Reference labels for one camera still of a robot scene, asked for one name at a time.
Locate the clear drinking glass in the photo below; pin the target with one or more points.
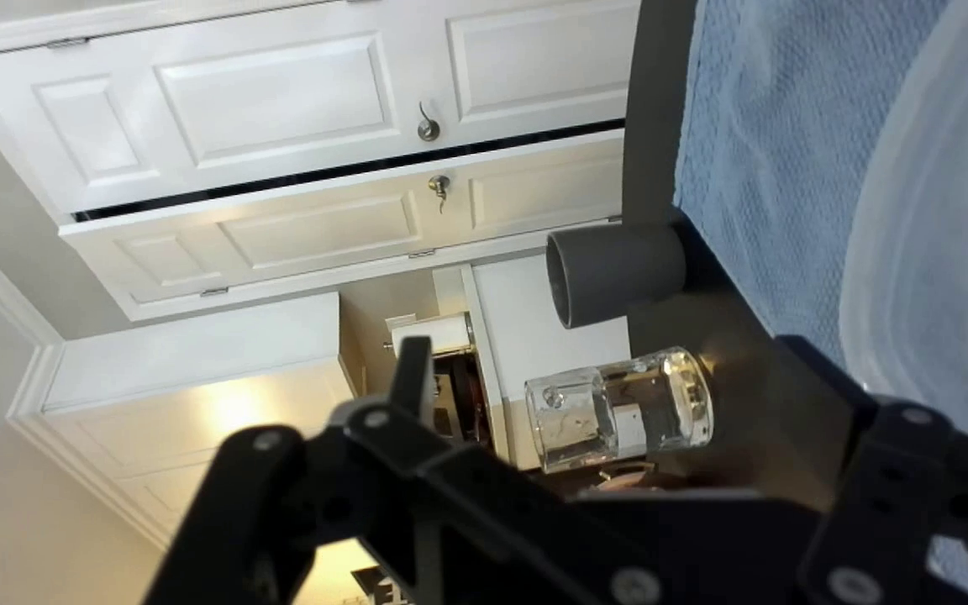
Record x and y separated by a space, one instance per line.
621 408

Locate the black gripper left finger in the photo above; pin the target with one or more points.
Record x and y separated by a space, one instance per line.
283 506

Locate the clear plastic bowl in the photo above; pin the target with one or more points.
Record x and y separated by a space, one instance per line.
931 222

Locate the blue towel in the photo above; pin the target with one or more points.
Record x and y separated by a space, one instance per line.
776 134

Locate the dark grey cup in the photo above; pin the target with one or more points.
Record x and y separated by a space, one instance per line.
612 273

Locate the white panel door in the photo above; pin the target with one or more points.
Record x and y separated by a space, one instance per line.
318 229
269 94

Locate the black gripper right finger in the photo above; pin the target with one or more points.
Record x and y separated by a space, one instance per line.
924 506

